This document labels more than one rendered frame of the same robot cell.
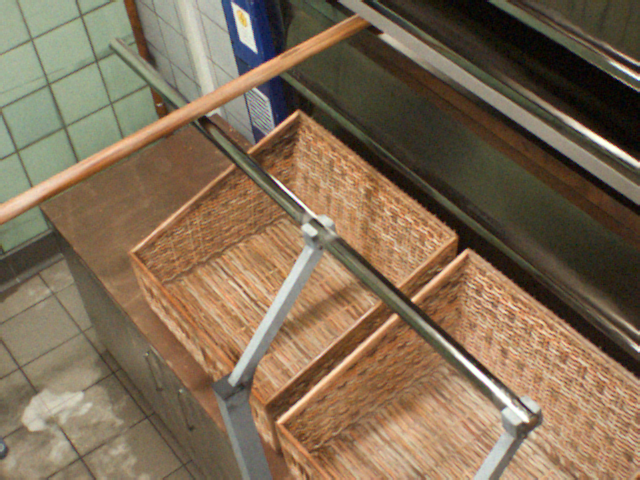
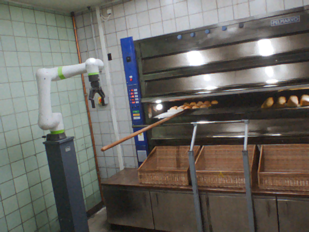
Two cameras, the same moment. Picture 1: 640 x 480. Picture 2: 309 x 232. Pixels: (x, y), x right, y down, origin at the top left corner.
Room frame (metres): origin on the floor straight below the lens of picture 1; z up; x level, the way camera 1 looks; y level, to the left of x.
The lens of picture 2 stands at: (-0.57, 1.91, 1.64)
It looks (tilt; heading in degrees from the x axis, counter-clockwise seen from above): 7 degrees down; 323
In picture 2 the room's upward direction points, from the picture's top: 8 degrees counter-clockwise
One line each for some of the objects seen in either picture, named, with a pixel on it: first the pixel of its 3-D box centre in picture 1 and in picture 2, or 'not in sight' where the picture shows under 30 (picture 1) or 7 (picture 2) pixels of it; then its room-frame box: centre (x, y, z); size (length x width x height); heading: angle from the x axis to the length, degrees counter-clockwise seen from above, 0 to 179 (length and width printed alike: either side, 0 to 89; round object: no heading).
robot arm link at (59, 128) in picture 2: not in sight; (55, 123); (2.10, 1.10, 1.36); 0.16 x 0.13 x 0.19; 133
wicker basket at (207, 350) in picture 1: (289, 270); (170, 164); (1.78, 0.08, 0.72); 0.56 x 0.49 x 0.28; 26
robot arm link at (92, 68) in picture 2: not in sight; (92, 66); (1.67, 0.85, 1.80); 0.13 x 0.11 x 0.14; 133
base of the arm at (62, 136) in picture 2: not in sight; (53, 136); (2.16, 1.12, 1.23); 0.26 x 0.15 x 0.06; 27
